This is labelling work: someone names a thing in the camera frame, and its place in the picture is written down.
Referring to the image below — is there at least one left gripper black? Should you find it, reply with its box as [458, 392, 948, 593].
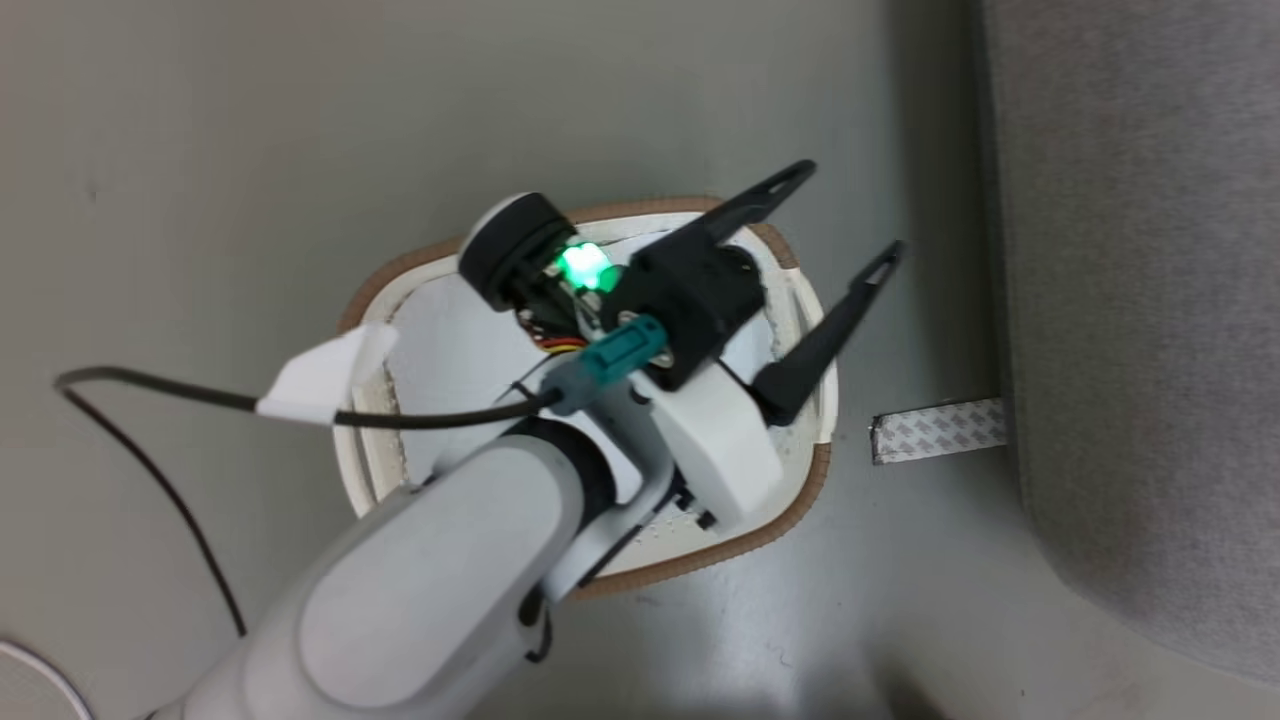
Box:
[553, 159, 907, 429]

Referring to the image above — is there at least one grey fabric sofa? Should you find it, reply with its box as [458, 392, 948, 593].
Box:
[973, 0, 1280, 693]

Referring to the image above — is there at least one grey patterned tape strip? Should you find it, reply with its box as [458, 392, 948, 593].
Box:
[869, 397, 1008, 467]

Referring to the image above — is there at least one white laundry basket brown rim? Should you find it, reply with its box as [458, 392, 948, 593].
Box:
[335, 196, 840, 602]

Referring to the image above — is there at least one white cloth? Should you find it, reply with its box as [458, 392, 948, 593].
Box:
[383, 272, 566, 483]

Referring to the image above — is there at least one teal grey cable connector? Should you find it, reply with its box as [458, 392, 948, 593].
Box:
[544, 313, 670, 417]

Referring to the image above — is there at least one white paper cable tag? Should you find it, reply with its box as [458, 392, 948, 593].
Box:
[256, 321, 400, 427]

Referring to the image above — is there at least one black camera cable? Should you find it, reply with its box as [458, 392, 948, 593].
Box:
[54, 366, 567, 639]

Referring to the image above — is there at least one thin white cable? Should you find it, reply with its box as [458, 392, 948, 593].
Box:
[0, 639, 97, 720]

